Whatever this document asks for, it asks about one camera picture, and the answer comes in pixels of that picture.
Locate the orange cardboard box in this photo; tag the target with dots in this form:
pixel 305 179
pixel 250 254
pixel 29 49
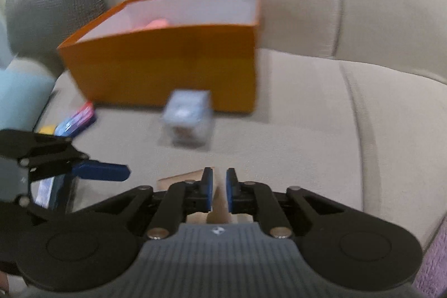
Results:
pixel 157 67

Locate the purple rug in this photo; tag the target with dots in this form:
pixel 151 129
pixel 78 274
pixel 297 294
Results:
pixel 434 266

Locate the yellow tape measure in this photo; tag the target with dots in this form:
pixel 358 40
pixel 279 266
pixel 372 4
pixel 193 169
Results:
pixel 47 129

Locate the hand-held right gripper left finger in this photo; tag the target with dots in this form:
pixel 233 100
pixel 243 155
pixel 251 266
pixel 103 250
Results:
pixel 207 188

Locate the beige fabric sofa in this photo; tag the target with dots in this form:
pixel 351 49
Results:
pixel 314 22

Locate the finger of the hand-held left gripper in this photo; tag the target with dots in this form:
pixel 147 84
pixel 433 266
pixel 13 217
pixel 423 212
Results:
pixel 101 171

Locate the blue red toothpaste box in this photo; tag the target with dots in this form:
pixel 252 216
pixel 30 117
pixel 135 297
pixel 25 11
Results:
pixel 76 120

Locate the houndstooth pillow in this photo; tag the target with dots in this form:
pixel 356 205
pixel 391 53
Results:
pixel 52 4

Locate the small grey cube box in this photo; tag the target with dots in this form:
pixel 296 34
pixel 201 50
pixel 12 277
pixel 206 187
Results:
pixel 188 116

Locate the light blue pillow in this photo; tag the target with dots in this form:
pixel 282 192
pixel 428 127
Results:
pixel 21 99

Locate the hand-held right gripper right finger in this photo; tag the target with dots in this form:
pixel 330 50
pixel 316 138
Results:
pixel 231 189

